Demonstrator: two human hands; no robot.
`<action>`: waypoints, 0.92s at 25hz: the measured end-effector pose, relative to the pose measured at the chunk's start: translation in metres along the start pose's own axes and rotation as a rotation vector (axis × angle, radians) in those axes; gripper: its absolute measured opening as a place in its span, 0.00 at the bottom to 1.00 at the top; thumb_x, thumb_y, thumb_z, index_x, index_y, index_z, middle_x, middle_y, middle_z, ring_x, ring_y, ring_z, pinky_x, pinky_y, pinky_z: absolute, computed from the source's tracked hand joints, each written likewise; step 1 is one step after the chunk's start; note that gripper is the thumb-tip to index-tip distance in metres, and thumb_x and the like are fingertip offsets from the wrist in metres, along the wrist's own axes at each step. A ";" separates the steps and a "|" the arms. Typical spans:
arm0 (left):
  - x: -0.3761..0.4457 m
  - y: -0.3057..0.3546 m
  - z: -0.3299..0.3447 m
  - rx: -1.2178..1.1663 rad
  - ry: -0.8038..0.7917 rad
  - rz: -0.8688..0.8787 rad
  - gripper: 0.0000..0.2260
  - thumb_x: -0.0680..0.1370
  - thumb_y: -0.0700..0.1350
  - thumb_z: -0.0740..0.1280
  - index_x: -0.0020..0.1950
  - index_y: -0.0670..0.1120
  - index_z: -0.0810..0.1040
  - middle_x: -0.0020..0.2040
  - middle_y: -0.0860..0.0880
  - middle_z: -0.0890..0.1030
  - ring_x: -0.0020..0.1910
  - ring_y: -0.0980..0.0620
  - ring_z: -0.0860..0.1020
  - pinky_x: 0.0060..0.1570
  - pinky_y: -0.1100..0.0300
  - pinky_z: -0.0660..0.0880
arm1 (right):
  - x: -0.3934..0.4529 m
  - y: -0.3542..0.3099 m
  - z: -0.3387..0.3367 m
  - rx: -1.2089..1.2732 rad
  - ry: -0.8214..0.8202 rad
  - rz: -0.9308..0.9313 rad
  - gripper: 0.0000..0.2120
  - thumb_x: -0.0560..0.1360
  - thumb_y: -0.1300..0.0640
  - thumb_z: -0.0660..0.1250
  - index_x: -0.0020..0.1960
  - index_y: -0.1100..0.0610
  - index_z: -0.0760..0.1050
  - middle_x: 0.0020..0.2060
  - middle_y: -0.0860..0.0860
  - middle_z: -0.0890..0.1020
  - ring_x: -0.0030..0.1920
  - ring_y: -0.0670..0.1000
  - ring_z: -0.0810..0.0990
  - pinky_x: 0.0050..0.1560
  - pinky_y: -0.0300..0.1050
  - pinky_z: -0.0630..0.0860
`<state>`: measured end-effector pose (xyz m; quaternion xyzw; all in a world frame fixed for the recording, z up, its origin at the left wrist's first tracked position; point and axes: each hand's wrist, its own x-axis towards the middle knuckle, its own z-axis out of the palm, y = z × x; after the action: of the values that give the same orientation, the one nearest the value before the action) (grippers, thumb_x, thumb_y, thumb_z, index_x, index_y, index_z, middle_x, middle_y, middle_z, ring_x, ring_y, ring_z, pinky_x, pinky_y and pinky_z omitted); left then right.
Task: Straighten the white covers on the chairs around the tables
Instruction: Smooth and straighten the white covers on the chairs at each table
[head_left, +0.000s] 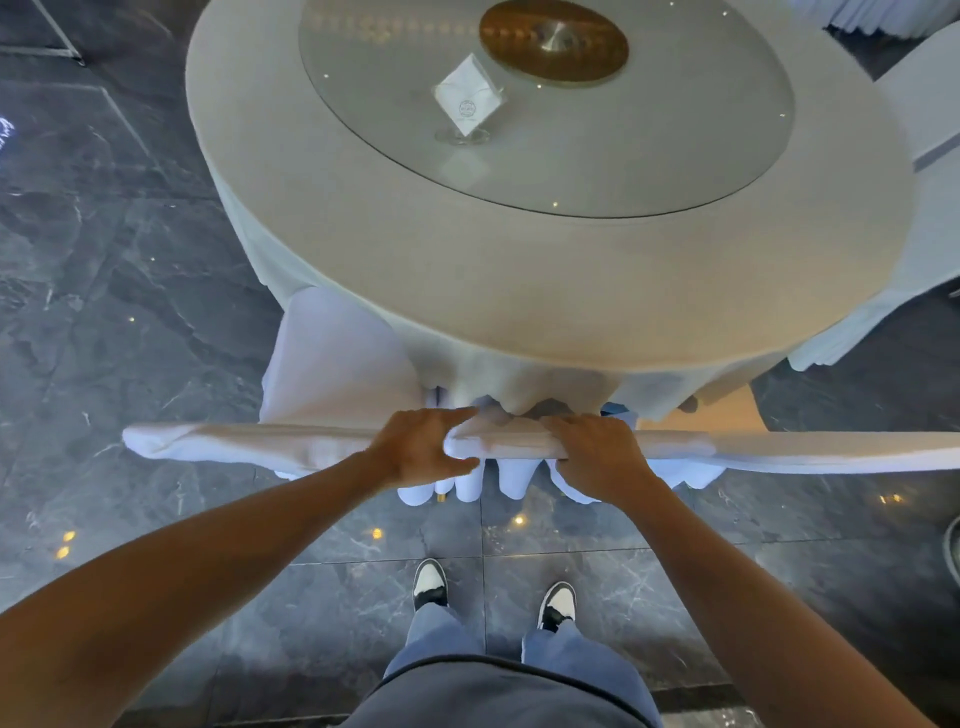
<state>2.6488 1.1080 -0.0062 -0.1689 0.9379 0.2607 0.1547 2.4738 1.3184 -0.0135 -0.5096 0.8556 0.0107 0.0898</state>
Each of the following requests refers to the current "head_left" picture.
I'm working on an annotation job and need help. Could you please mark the white cloth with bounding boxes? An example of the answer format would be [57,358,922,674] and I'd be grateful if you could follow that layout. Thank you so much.
[122,414,960,483]

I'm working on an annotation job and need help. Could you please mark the person's left hand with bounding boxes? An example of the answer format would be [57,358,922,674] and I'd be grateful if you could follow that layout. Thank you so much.
[366,406,483,489]

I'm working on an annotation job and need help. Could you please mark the white table skirt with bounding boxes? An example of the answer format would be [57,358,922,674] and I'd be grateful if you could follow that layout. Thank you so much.
[396,386,726,506]

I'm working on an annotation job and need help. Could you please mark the beige round tablecloth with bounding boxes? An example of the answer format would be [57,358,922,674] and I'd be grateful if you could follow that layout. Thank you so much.
[185,0,921,423]

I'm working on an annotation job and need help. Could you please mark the white folded napkin in glass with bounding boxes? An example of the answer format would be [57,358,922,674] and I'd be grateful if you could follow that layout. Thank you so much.
[430,52,506,147]

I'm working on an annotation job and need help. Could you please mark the person's right hand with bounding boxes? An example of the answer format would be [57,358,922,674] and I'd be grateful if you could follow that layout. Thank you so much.
[540,413,663,506]

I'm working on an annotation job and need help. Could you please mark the person's blue jeans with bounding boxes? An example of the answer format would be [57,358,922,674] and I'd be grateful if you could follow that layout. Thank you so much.
[382,602,663,728]

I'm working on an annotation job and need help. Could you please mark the person's left forearm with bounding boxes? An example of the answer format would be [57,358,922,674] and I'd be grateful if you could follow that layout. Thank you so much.
[0,448,393,728]

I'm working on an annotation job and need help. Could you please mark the gold turntable base disc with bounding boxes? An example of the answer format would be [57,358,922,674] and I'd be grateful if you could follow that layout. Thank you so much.
[478,0,630,86]

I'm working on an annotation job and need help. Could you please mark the person's right forearm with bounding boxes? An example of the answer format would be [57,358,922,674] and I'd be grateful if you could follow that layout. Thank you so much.
[624,471,939,728]

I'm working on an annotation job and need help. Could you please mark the round glass turntable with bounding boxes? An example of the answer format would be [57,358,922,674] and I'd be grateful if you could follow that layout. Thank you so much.
[298,0,797,221]

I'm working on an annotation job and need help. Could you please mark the person's grey shirt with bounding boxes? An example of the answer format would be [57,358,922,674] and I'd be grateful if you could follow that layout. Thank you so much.
[341,654,663,728]

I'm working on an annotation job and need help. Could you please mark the person's right black white shoe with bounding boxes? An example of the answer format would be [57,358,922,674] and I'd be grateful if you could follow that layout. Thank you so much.
[536,581,578,633]

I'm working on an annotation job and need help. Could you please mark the person's black white shoe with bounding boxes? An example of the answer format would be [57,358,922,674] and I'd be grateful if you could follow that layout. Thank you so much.
[536,581,578,633]
[412,558,450,613]

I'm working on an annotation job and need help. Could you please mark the person's left black white shoe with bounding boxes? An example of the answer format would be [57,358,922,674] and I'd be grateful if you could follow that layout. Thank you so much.
[412,558,450,613]

